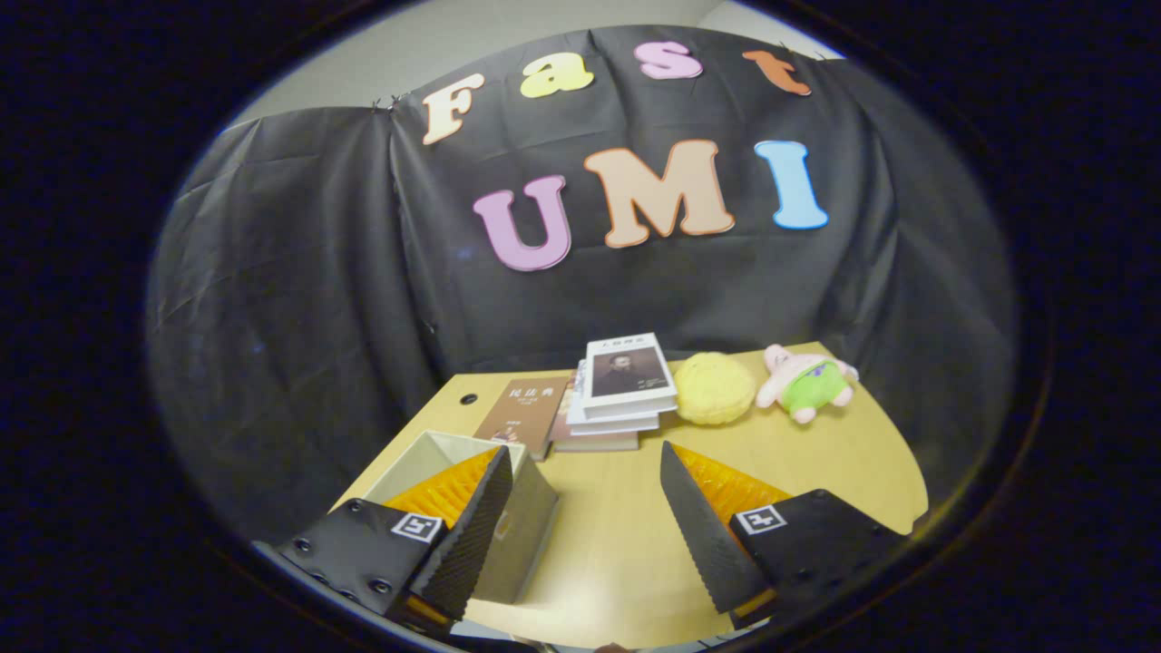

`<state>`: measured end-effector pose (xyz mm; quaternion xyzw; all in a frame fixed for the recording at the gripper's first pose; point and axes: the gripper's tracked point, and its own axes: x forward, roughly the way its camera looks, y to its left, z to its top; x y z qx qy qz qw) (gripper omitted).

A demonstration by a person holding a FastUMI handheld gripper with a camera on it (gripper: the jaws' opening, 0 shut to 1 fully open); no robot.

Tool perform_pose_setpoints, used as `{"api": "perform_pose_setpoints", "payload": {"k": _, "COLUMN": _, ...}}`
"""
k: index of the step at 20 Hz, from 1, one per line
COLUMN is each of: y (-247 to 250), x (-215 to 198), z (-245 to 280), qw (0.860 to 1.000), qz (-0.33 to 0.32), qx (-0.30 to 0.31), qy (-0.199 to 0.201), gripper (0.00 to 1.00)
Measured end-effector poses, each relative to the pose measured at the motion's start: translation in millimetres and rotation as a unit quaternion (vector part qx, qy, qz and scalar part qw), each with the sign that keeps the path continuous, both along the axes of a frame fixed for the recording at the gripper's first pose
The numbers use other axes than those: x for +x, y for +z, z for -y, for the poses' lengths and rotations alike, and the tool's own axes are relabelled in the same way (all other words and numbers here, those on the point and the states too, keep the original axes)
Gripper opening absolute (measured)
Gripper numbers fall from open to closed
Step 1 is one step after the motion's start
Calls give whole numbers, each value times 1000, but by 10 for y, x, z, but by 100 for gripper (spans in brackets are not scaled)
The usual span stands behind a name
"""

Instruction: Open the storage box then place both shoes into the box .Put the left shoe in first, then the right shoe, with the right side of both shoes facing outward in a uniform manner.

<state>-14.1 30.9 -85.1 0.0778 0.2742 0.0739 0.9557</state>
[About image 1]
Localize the pink plush toy green pants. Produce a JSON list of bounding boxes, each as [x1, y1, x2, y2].
[[756, 344, 860, 425]]

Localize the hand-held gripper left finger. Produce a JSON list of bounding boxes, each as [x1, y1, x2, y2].
[[272, 444, 515, 633]]

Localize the thick brown-covered book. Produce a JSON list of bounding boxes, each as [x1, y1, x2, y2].
[[549, 381, 640, 453]]

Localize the white book with portrait cover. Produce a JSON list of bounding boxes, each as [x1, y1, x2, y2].
[[580, 333, 678, 421]]

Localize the beige fabric storage box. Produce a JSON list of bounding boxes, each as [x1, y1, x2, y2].
[[363, 431, 561, 606]]

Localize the plain white book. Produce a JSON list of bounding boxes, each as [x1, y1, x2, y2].
[[567, 363, 660, 436]]

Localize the thin brown book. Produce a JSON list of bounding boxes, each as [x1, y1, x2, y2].
[[473, 376, 572, 461]]

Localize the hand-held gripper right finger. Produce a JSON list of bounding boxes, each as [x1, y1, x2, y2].
[[659, 442, 908, 629]]

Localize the yellow round plush cushion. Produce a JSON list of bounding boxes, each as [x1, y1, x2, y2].
[[673, 352, 756, 426]]

